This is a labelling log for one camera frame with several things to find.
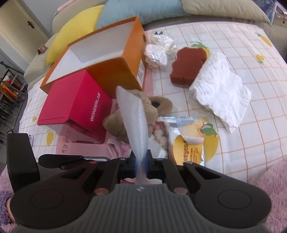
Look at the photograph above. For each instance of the blue pillow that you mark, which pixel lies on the blue pillow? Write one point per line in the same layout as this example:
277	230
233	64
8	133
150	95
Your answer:
139	11

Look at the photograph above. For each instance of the purple fluffy rug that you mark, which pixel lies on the purple fluffy rug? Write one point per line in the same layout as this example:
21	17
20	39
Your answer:
273	179

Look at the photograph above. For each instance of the orange cardboard box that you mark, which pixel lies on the orange cardboard box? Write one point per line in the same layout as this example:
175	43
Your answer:
125	67

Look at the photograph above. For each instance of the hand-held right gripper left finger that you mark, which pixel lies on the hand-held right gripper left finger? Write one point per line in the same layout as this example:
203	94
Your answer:
133	167

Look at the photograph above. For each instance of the cream door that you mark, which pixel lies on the cream door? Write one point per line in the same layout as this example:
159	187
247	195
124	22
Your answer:
18	18

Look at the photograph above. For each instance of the small brown leather tag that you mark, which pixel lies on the small brown leather tag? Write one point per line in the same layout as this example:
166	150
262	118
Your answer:
43	49

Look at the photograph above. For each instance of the yellow pillow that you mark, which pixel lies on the yellow pillow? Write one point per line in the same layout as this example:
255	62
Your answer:
74	29

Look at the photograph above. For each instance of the brown sponge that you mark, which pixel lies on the brown sponge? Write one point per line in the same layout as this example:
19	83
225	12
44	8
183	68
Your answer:
186	65

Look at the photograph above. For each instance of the plastic-wrapped white plush bunny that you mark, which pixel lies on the plastic-wrapped white plush bunny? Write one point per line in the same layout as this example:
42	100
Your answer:
157	53

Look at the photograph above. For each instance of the white paper towel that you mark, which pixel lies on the white paper towel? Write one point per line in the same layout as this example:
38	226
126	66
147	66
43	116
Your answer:
219	89

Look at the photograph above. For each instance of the beige pillow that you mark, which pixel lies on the beige pillow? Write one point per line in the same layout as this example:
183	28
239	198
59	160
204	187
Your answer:
219	11

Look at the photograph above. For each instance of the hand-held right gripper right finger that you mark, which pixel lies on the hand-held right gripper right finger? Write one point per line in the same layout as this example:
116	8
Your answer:
147	167

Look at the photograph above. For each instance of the red cardboard box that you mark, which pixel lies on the red cardboard box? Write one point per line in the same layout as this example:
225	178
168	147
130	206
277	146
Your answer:
78	100

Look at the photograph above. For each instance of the beige sofa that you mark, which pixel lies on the beige sofa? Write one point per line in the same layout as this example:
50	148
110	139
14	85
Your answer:
35	67

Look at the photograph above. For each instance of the clear plastic bag strip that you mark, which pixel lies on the clear plastic bag strip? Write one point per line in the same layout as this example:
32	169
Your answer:
134	121

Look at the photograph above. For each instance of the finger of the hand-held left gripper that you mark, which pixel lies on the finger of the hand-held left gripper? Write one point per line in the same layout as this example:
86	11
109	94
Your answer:
58	160

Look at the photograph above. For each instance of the pink fluffy cloth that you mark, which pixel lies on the pink fluffy cloth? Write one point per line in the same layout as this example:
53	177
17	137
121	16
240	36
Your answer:
160	134

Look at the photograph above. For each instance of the grey metal step ladder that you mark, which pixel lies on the grey metal step ladder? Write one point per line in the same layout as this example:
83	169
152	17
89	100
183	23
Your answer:
13	89

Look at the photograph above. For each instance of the brown plush toy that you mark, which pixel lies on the brown plush toy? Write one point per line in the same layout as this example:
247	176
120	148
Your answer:
112	125

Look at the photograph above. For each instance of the yellow snack pouch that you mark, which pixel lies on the yellow snack pouch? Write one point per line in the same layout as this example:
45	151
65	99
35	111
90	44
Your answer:
188	147

